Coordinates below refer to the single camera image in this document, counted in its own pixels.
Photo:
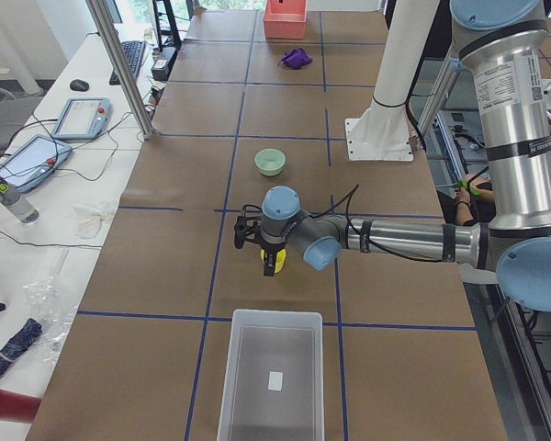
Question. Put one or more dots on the red cylinder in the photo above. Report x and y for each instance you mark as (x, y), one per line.
(18, 408)

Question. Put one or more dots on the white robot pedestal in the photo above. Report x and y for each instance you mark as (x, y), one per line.
(382, 133)

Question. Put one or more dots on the near teach pendant tablet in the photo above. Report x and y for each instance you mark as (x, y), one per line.
(34, 162)

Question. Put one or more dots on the teach pendant tablet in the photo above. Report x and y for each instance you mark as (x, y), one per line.
(34, 162)
(82, 119)

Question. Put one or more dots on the folded blue umbrella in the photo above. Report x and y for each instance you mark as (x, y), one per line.
(19, 344)

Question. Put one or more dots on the black keyboard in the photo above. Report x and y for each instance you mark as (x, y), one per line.
(133, 51)

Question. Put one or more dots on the mint green bowl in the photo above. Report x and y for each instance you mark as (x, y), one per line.
(270, 162)

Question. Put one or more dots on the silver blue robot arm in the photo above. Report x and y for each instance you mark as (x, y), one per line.
(498, 42)

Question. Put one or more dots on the coral pink bin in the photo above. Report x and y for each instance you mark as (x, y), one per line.
(285, 19)

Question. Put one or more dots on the black computer mouse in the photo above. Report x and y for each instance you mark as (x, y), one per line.
(79, 85)

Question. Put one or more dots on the crumpled white tissue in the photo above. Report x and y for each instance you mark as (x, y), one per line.
(90, 218)

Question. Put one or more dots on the black box device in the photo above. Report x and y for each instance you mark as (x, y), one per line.
(164, 64)

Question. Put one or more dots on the yellow plastic cup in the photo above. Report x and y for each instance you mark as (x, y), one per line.
(280, 260)

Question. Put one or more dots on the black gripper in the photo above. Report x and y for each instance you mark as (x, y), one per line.
(270, 248)

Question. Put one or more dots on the crumpled clear plastic wrap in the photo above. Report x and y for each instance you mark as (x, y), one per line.
(53, 304)

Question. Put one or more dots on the purple cloth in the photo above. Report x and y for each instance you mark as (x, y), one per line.
(295, 59)

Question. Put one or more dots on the far teach pendant tablet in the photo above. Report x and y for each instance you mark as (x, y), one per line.
(82, 119)

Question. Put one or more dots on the white label in bin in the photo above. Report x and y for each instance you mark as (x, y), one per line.
(275, 380)

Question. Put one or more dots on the translucent white plastic bin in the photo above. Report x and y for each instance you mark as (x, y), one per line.
(264, 341)

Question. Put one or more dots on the clear water bottle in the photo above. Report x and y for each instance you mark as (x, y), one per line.
(16, 203)

